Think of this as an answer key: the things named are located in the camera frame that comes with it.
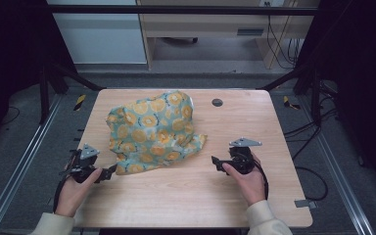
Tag aluminium floor rail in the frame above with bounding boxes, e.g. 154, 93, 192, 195
0, 93, 64, 235
297, 96, 376, 235

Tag black hanging desk cables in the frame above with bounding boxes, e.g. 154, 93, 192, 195
263, 1, 303, 71

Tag person's right hand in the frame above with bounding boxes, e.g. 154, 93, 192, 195
221, 152, 267, 208

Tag light wooden desk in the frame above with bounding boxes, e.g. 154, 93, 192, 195
136, 0, 321, 71

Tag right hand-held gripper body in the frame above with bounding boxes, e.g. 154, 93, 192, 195
227, 137, 263, 175

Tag grey metal table clip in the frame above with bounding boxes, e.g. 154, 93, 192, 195
294, 199, 318, 211

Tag black curtain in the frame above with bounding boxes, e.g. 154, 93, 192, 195
0, 0, 78, 155
293, 0, 376, 200

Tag white cabinet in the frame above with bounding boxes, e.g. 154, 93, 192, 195
46, 0, 148, 66

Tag person's left hand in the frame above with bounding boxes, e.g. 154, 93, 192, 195
54, 167, 104, 218

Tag black horizontal frame bar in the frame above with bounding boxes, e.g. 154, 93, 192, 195
46, 4, 320, 17

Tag black metal stand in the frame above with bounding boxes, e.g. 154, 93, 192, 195
259, 62, 324, 126
38, 60, 107, 125

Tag left hand-held gripper cable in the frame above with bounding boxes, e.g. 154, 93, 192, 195
52, 168, 76, 213

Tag black and yellow floor tape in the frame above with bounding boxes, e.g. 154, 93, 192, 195
282, 95, 302, 111
72, 94, 87, 112

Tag teal cloth with orange print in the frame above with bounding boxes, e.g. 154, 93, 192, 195
105, 90, 209, 176

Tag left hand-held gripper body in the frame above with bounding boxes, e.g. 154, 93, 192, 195
59, 142, 102, 184

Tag black floor cables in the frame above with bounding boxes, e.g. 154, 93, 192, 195
283, 79, 339, 202

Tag hand-held gripper cable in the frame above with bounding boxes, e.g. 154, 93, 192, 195
253, 159, 270, 201
52, 168, 76, 213

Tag right hand-held gripper cable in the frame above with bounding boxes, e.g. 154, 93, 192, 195
253, 159, 270, 201

